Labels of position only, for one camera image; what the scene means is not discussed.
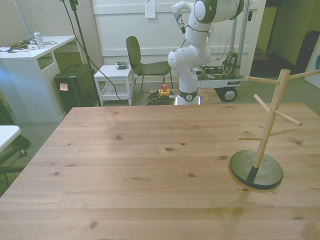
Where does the wooden mug tree black base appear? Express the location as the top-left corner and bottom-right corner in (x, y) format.
(229, 69), (320, 193)

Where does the yellow emergency stop button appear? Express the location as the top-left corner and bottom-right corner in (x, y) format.
(158, 84), (171, 98)

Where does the white side table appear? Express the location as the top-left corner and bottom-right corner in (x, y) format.
(93, 64), (135, 107)

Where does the dark plastic chair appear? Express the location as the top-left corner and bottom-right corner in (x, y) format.
(125, 35), (174, 93)

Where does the white wheeled cart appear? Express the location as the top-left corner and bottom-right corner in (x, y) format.
(191, 0), (253, 103)

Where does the black case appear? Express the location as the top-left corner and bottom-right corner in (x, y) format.
(53, 64), (100, 113)

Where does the cart electronics wiring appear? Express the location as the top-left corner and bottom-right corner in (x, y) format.
(201, 50), (241, 76)

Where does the white paper sheet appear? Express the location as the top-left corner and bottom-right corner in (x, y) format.
(144, 0), (157, 19)

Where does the black tripod stand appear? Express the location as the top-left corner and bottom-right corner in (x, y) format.
(58, 0), (102, 107)

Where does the clear plastic bottle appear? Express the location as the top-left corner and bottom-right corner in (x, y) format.
(33, 27), (46, 50)

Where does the white desk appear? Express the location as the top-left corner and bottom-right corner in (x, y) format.
(0, 35), (83, 124)

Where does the white table corner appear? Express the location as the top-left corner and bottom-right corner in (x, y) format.
(0, 125), (22, 153)

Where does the tools pile on desk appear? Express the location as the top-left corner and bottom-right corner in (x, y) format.
(6, 39), (29, 53)

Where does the black bag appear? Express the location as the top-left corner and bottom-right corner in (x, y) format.
(296, 30), (320, 67)

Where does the white slanted pole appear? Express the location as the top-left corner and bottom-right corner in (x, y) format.
(13, 0), (29, 39)

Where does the coiled dark cable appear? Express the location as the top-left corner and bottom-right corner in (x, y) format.
(146, 89), (176, 106)

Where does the long black cable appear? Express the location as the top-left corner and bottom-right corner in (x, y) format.
(62, 0), (161, 102)

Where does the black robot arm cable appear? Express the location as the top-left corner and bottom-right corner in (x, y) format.
(178, 21), (212, 51)

